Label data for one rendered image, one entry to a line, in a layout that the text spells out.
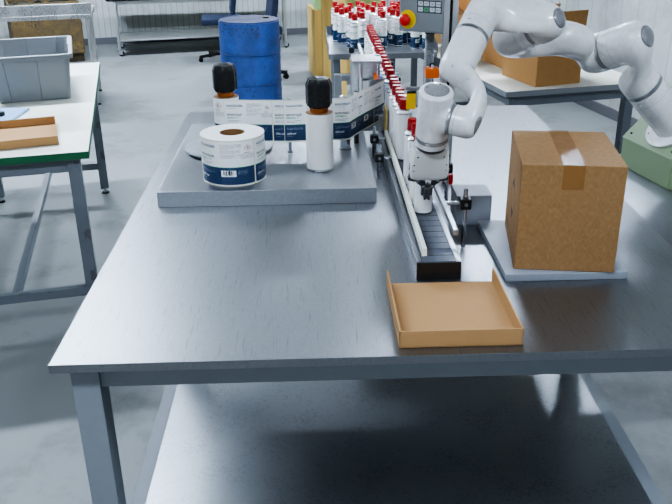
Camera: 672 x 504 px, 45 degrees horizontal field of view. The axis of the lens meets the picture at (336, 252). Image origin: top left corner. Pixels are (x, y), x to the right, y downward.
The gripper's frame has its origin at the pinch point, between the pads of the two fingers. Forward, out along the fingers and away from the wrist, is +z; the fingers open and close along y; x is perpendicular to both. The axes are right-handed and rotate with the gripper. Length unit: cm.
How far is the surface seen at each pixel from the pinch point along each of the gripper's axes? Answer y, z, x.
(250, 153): 49, 12, -34
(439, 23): -11, -12, -69
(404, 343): 12, -8, 58
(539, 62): -85, 77, -192
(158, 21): 225, 364, -784
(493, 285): -12.7, 2.7, 32.7
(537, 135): -28.4, -14.1, -4.6
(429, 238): 0.3, 4.9, 13.4
